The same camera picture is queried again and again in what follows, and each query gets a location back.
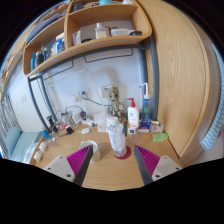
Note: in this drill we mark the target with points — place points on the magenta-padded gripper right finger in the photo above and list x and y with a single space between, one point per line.
156 166

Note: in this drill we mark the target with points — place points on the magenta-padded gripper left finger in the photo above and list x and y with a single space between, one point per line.
68 166

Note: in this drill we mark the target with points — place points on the clear plastic water bottle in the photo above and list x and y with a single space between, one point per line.
116 140

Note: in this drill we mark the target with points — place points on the cream ceramic mug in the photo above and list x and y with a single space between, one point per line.
96 153

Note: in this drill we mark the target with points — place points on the wrapped pale bun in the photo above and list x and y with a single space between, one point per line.
42 146
38 156

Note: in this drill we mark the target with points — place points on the small black block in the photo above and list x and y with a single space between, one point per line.
69 130

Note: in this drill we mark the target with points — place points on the white purple tissue pack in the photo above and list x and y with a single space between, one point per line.
157 128

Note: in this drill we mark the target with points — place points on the small white earbud case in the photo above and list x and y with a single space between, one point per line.
86 130

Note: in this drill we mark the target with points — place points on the small blue white-capped bottle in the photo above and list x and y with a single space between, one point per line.
45 133

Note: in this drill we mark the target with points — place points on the blue small box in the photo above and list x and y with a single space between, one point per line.
145 125

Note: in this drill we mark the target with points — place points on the small white desk clock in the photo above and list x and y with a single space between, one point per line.
131 131

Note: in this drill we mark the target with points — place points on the bed with teal sheet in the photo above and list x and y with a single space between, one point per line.
26 146

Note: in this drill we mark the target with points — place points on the black upright handheld tool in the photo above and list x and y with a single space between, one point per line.
51 123

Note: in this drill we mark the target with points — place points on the white power strip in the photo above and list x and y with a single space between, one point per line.
88 122

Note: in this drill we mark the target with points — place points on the steel cup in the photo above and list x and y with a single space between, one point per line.
65 118

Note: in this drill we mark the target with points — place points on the black charger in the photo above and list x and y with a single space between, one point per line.
82 115

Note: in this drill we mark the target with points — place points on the white red-pump lotion bottle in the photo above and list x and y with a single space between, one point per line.
133 116

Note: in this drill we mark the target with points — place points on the clear blue spray bottle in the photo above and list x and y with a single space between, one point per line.
146 106

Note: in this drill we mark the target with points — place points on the teal pillow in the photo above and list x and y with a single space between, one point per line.
12 140

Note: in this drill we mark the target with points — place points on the blue striped towel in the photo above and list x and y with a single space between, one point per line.
213 133

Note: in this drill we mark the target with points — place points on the grey patterned curtain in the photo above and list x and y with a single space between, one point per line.
6 120

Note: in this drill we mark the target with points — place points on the white desk lamp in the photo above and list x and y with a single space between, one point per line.
91 90

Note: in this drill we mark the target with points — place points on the wooden tree figurine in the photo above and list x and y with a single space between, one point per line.
114 96

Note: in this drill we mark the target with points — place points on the wooden wardrobe side panel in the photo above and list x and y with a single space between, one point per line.
180 83

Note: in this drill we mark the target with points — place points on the wooden shelf unit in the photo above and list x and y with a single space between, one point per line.
110 41

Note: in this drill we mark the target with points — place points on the white wall socket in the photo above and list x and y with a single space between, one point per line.
85 94
76 97

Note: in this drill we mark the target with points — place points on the white light switch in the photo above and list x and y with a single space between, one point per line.
24 98

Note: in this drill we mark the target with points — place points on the grey metal desk frame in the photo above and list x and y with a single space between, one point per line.
154 83

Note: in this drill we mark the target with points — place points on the white wall-mounted device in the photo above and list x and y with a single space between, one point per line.
106 91

